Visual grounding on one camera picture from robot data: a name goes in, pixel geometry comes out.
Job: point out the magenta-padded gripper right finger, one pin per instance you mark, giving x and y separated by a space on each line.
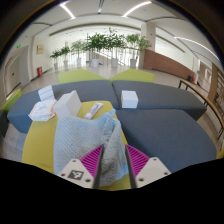
145 166

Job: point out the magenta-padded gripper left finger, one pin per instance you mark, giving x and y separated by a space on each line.
88 166

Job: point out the light blue towel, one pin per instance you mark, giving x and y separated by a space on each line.
80 140

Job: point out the yellow upholstered ottoman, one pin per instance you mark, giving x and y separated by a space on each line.
38 143

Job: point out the small white tube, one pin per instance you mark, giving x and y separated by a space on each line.
93 111

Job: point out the tall white box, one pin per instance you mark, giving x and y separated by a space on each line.
68 104

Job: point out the white cube box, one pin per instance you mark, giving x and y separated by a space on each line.
129 99

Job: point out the blue upholstered bench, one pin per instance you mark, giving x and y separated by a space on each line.
90 91

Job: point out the stack of white boxes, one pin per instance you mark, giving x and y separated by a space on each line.
46 93

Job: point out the lime green upholstered bench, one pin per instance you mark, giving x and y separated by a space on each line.
11 100
81 76
133 75

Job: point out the black-framed wooden table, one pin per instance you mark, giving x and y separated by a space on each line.
203 95

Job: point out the dark grey cube stool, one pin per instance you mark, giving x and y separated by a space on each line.
3 123

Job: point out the red bin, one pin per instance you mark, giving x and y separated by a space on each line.
39 71

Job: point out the row of potted plants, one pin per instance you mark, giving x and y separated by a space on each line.
98 43

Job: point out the green exit sign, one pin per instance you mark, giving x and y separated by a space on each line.
18 46

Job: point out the ceiling light strips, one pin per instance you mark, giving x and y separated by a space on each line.
136 8

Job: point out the framed wall picture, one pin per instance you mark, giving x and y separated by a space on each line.
40 49

